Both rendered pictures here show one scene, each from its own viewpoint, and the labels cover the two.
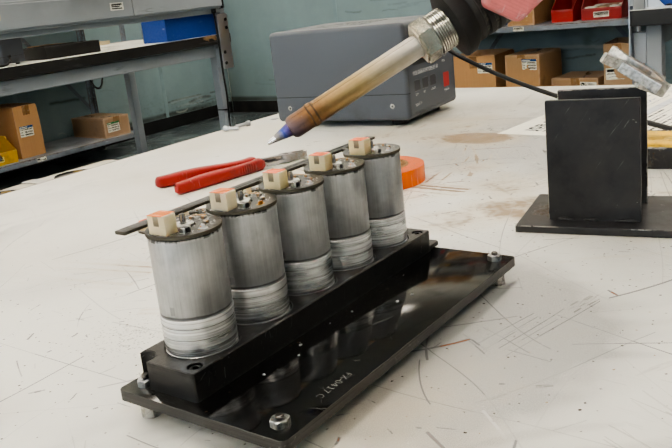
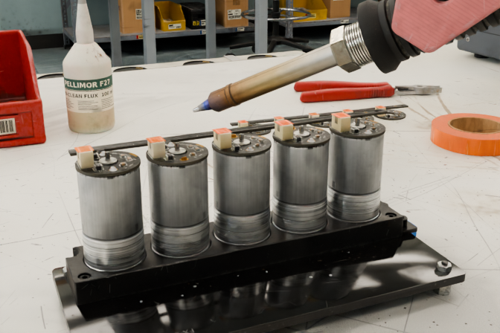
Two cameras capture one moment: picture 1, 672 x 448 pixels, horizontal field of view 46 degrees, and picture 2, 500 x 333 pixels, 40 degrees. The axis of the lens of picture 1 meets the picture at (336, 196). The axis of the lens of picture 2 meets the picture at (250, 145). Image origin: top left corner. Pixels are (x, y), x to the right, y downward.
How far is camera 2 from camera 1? 14 cm
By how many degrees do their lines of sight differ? 29
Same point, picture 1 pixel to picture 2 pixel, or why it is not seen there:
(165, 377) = (69, 275)
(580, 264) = not seen: outside the picture
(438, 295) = (349, 286)
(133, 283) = not seen: hidden behind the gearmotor
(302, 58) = not seen: outside the picture
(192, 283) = (94, 211)
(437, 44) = (347, 57)
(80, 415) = (36, 276)
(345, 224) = (292, 192)
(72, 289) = (143, 166)
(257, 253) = (171, 200)
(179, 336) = (85, 247)
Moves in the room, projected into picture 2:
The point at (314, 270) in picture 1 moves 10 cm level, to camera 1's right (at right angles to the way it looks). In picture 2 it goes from (239, 226) to (486, 289)
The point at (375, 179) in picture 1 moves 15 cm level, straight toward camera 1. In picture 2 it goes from (345, 157) to (102, 323)
